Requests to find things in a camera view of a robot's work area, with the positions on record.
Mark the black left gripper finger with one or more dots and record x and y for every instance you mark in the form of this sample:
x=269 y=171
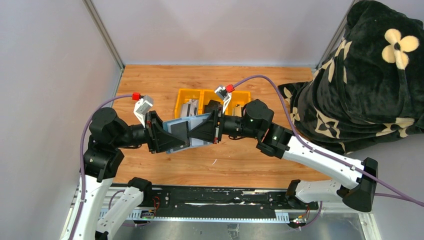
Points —
x=153 y=119
x=164 y=141

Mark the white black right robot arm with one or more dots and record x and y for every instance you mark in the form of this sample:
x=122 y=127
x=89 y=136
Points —
x=352 y=181

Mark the aluminium frame post right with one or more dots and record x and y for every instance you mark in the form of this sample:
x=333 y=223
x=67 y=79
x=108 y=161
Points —
x=337 y=36

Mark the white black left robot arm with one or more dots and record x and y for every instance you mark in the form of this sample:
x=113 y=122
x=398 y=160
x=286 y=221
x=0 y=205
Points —
x=100 y=162

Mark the blue leather card holder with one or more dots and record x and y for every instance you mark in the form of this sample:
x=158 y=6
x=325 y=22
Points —
x=194 y=143

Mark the black floral fleece blanket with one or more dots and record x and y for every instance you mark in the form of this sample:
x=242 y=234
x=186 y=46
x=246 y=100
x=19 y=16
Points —
x=370 y=89

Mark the grey white credit card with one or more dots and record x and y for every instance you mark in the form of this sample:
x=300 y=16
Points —
x=190 y=108

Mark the aluminium frame post left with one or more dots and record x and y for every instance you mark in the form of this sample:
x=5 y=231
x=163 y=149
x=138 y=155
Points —
x=94 y=14

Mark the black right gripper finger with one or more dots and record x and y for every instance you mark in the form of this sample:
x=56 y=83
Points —
x=213 y=105
x=205 y=127

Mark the yellow plastic compartment tray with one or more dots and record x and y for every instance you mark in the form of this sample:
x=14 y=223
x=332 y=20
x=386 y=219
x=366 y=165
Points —
x=206 y=98

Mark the aluminium frame post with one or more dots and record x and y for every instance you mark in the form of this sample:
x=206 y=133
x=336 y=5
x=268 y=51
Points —
x=94 y=14
x=337 y=36

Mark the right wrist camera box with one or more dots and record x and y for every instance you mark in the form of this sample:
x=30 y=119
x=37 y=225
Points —
x=225 y=94

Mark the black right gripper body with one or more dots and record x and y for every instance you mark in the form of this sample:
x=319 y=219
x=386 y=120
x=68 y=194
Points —
x=234 y=125

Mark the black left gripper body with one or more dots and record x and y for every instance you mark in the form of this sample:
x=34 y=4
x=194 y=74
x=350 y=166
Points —
x=136 y=134

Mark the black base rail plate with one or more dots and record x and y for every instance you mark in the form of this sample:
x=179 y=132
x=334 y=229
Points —
x=212 y=202

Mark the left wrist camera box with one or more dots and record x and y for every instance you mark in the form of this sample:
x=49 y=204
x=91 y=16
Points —
x=142 y=106

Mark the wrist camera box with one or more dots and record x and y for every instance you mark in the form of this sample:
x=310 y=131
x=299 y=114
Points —
x=142 y=106
x=225 y=94

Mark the black VIP credit card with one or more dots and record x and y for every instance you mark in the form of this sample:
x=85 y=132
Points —
x=180 y=130

